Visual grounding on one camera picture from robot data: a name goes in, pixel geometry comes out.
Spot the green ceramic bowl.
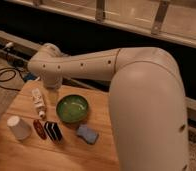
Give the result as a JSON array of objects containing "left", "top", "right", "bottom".
[{"left": 56, "top": 94, "right": 89, "bottom": 124}]

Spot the red brown oval item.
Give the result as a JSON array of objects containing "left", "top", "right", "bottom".
[{"left": 33, "top": 120, "right": 46, "bottom": 140}]

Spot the white ceramic cup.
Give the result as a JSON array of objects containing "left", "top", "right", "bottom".
[{"left": 7, "top": 116, "right": 31, "bottom": 140}]

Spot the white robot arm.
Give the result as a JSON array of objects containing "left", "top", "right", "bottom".
[{"left": 28, "top": 43, "right": 189, "bottom": 171}]

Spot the blue sponge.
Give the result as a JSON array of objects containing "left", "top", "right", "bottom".
[{"left": 77, "top": 124, "right": 99, "bottom": 144}]

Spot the white tube with cap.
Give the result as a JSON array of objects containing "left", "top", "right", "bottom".
[{"left": 32, "top": 88, "right": 46, "bottom": 118}]

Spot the black white striped eraser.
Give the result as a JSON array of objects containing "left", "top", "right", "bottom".
[{"left": 44, "top": 121, "right": 63, "bottom": 141}]

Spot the blue object behind table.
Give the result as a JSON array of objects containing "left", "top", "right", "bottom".
[{"left": 23, "top": 73, "right": 37, "bottom": 82}]

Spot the black coiled cable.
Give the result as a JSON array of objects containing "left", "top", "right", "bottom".
[{"left": 0, "top": 59, "right": 25, "bottom": 92}]

